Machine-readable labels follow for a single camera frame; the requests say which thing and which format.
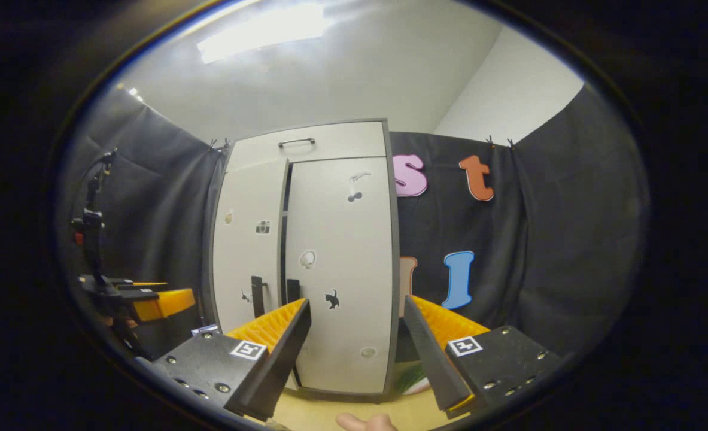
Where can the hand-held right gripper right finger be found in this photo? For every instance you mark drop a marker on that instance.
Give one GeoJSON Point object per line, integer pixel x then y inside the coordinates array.
{"type": "Point", "coordinates": [431, 365]}

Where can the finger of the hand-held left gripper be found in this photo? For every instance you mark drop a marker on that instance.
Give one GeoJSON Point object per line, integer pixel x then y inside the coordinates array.
{"type": "Point", "coordinates": [108, 282]}
{"type": "Point", "coordinates": [132, 295]}

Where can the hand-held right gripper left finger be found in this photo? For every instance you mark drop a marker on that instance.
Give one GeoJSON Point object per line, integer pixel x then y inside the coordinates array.
{"type": "Point", "coordinates": [285, 359]}

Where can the white cabinet door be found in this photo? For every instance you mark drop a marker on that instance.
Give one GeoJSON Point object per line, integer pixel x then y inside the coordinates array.
{"type": "Point", "coordinates": [246, 197]}
{"type": "Point", "coordinates": [354, 251]}

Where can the grey and white cabinet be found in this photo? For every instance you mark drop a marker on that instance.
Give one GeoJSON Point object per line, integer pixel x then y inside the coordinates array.
{"type": "Point", "coordinates": [395, 239]}

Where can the white cabinet drawer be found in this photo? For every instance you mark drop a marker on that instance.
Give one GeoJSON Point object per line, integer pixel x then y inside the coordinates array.
{"type": "Point", "coordinates": [342, 143]}

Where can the green and white flat item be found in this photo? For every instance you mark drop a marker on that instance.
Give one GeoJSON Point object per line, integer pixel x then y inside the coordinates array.
{"type": "Point", "coordinates": [413, 380]}

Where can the black clamp stand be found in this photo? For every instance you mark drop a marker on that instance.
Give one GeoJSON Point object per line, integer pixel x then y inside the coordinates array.
{"type": "Point", "coordinates": [93, 239]}

